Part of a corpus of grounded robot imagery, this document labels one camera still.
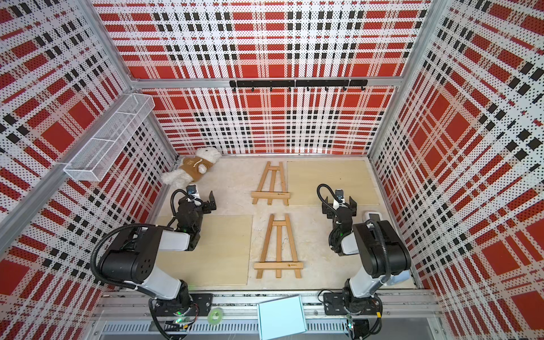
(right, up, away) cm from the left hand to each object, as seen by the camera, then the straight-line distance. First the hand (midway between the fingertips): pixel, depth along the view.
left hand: (204, 192), depth 93 cm
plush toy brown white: (-10, +11, +11) cm, 19 cm away
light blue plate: (+35, -39, -25) cm, 58 cm away
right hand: (+61, -2, 0) cm, 62 cm away
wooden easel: (+34, -27, -15) cm, 46 cm away
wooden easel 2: (+29, -2, +14) cm, 32 cm away
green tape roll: (+10, -41, -22) cm, 47 cm away
